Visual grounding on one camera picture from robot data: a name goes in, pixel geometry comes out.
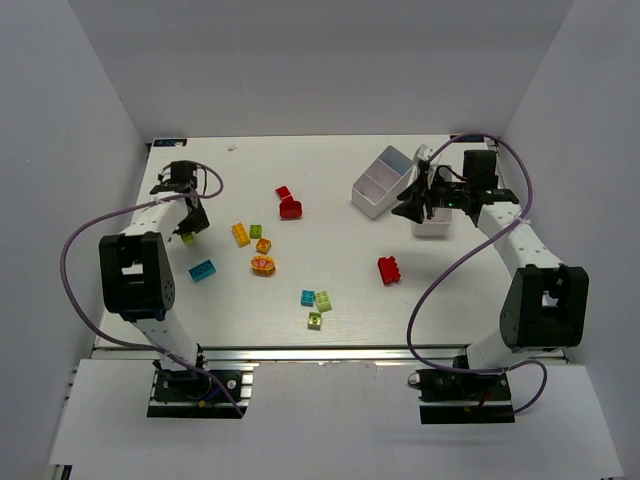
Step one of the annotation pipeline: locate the lime printed lego brick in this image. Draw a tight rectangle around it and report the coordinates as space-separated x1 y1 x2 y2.
180 232 196 246

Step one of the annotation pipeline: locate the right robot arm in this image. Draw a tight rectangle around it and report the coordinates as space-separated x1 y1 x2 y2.
392 146 589 374

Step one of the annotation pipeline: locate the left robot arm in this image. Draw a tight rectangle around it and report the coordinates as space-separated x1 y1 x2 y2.
99 161 211 399

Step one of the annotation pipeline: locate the upright white divided container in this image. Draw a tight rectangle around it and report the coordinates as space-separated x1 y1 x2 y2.
411 208 453 238

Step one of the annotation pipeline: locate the tilted white divided container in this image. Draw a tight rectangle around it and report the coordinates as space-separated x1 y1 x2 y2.
351 145 414 220

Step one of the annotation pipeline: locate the yellow long lego brick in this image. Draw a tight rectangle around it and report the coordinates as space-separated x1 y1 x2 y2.
231 223 251 247

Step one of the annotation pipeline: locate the cyan long lego brick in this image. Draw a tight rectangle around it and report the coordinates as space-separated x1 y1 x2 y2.
189 260 216 283

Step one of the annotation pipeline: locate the right blue table label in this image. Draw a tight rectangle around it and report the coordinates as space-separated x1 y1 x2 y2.
449 134 485 143

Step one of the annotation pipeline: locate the blue table label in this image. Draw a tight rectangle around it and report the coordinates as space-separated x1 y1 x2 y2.
449 134 485 143
152 138 187 148

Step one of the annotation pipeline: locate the orange small lego brick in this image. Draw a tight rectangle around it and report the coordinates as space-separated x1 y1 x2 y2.
256 238 271 255

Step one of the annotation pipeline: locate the large red lego brick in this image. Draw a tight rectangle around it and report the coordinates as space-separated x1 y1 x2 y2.
377 256 401 286

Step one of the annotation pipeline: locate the orange printed round lego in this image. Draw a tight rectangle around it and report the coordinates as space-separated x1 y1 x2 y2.
250 255 276 277

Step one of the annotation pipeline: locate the left blue table label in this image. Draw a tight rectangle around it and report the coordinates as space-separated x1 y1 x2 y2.
152 138 187 148

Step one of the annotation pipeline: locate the small red lego brick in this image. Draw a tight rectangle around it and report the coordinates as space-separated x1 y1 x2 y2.
275 186 293 202

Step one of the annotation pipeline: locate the red rounded lego piece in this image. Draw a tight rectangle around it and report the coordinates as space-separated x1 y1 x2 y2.
279 200 303 220

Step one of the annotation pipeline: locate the cyan small lego brick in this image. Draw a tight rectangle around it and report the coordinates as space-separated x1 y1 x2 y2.
300 290 315 307

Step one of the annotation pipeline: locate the pale green lego brick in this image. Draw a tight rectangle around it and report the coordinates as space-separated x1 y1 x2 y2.
315 291 332 313

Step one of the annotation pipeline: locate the pale green printed lego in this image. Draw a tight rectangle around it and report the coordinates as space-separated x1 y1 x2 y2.
307 312 323 331

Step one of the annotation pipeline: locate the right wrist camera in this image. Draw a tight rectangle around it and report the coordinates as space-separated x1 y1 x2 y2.
413 144 442 173

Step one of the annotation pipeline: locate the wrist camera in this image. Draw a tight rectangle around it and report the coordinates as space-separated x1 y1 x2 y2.
413 144 442 173
157 162 181 185

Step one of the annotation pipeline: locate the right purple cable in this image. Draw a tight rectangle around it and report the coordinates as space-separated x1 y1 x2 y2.
405 133 549 416

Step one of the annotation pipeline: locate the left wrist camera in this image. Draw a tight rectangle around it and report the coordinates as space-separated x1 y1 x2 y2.
157 162 181 185

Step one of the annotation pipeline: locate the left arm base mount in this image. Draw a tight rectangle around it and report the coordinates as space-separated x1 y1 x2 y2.
146 360 252 419

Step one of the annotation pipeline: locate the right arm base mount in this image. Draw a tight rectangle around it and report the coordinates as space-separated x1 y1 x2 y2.
407 368 515 425

